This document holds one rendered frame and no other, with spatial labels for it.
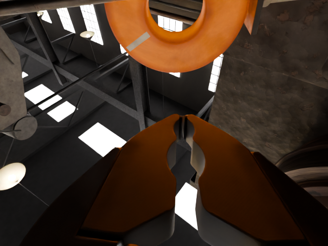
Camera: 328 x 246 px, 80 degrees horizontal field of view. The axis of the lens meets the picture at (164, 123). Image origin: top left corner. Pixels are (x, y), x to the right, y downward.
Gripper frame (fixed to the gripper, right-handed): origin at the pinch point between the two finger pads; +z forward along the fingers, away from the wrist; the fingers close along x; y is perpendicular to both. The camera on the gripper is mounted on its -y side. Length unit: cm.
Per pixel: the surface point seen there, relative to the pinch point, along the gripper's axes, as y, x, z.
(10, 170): 295, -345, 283
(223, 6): -6.0, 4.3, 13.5
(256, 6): -6.0, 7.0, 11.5
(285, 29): -2.5, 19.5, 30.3
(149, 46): -1.8, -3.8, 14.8
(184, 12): 10, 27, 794
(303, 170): 23.1, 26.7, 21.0
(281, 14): -4.8, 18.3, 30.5
